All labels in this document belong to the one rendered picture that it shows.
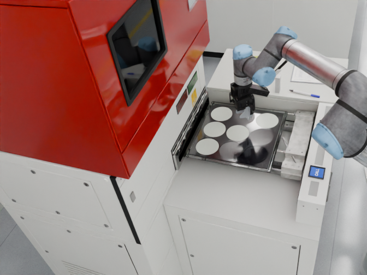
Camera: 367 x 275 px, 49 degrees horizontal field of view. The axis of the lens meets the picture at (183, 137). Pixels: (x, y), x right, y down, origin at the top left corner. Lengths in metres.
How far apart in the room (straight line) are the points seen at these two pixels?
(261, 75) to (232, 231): 0.64
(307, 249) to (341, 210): 1.07
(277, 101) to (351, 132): 0.72
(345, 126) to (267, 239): 0.61
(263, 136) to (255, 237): 0.44
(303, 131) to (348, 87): 0.61
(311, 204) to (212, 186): 0.43
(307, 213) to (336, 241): 1.02
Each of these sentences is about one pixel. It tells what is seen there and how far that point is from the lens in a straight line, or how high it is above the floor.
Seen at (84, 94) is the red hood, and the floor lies 1.56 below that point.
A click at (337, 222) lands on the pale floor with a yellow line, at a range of 2.64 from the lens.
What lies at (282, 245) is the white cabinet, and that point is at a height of 0.73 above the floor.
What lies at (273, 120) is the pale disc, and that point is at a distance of 1.87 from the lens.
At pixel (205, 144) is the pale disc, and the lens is 1.77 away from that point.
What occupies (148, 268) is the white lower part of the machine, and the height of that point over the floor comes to 0.62.
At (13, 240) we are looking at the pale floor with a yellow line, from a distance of 2.94.
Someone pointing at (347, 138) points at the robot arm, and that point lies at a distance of 1.26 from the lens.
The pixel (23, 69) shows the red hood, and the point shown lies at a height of 1.62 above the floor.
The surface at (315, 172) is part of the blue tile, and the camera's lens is 1.58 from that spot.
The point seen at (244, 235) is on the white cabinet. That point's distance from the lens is 1.67.
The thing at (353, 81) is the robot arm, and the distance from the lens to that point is 1.28.
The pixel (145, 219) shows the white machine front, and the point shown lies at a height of 0.90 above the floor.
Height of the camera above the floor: 2.16
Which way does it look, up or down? 44 degrees down
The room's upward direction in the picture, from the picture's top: 11 degrees counter-clockwise
